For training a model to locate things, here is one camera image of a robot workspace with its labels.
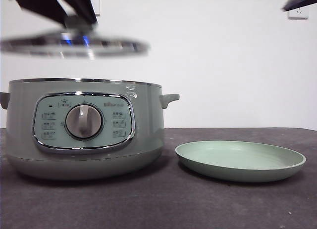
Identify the pale green round plate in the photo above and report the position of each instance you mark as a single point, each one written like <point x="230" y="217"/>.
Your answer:
<point x="237" y="156"/>

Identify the white wall socket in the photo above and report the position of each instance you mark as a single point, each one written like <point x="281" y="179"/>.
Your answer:
<point x="298" y="14"/>
<point x="97" y="2"/>

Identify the glass lid with green knob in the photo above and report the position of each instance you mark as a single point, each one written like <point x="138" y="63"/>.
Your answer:
<point x="111" y="44"/>

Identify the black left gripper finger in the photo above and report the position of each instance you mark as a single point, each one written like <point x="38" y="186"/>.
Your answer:
<point x="79" y="5"/>
<point x="39" y="4"/>

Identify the pale green electric steamer pot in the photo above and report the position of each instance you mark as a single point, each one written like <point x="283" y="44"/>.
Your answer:
<point x="148" y="130"/>

